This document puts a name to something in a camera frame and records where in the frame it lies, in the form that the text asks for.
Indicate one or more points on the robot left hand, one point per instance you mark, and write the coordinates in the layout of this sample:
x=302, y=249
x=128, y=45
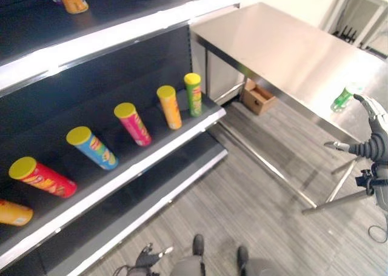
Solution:
x=149, y=257

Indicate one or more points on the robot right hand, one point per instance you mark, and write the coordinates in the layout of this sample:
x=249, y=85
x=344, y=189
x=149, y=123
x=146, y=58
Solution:
x=374, y=142

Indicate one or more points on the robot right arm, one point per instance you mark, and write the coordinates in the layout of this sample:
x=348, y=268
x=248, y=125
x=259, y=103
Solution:
x=377, y=182

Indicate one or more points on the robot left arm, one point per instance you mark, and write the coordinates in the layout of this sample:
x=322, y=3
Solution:
x=133, y=270

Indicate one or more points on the robot left leg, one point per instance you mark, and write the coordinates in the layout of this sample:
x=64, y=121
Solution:
x=189, y=266

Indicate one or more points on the robot leg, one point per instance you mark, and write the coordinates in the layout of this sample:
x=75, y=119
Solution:
x=189, y=266
x=260, y=267

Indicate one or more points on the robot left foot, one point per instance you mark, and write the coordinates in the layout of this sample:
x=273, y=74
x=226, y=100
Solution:
x=198, y=245

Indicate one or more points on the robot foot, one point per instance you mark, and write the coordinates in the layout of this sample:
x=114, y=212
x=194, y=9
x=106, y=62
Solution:
x=198, y=245
x=242, y=257

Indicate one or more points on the green plastic bottle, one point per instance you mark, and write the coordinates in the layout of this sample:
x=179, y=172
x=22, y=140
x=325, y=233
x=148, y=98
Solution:
x=344, y=98

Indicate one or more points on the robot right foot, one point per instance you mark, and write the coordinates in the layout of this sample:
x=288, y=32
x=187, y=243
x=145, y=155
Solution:
x=242, y=257

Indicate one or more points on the robot right leg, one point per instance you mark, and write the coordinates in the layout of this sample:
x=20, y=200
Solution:
x=260, y=267

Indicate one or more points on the stainless steel table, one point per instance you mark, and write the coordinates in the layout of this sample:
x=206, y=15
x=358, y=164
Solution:
x=291, y=63

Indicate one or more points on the blue chips can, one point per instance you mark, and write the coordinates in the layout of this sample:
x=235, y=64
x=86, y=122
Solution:
x=92, y=148

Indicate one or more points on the cardboard box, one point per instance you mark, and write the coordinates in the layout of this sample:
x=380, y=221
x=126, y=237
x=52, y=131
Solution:
x=257, y=97

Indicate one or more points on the white metal rack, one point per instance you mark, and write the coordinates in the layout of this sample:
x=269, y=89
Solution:
x=357, y=15

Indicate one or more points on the red chips can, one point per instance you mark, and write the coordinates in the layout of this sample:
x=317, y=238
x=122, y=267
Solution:
x=42, y=177

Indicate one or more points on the pink chips can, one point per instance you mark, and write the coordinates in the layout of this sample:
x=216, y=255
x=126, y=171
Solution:
x=133, y=123

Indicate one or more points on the orange chips can yellow lid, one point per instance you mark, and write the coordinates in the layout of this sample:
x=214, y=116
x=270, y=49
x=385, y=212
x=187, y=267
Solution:
x=170, y=106

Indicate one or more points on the black retail shelf unit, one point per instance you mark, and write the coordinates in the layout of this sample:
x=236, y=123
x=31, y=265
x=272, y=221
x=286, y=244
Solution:
x=91, y=106

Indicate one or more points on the green chips can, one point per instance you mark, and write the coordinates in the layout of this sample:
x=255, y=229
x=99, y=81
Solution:
x=194, y=94

